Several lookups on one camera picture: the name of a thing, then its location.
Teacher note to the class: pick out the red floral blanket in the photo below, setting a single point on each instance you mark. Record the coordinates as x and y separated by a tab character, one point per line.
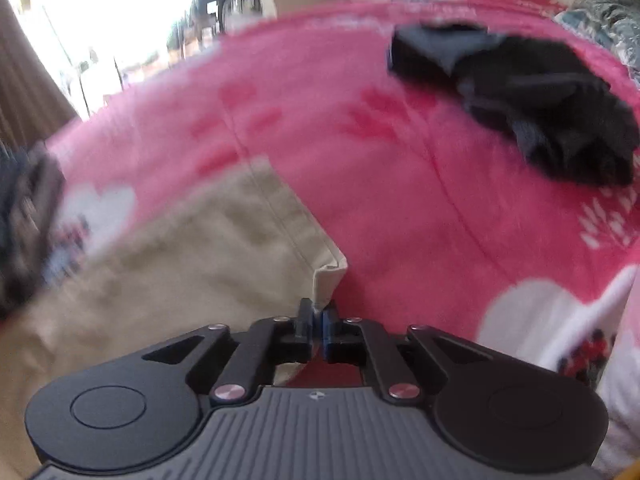
400	185

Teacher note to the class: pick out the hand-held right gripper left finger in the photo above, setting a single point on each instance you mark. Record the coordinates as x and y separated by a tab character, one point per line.
305	322

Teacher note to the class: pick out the beige curtain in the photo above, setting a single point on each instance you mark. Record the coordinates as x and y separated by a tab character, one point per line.
30	75

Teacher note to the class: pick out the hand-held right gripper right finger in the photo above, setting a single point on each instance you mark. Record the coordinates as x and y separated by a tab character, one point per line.
330	332

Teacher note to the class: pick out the teal patterned pillow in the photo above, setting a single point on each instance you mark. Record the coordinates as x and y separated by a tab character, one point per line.
607	15

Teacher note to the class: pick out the dark navy garment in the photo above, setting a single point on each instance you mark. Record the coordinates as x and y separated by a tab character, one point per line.
525	105

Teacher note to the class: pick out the beige pants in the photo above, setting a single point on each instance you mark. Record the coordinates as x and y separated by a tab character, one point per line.
175	285

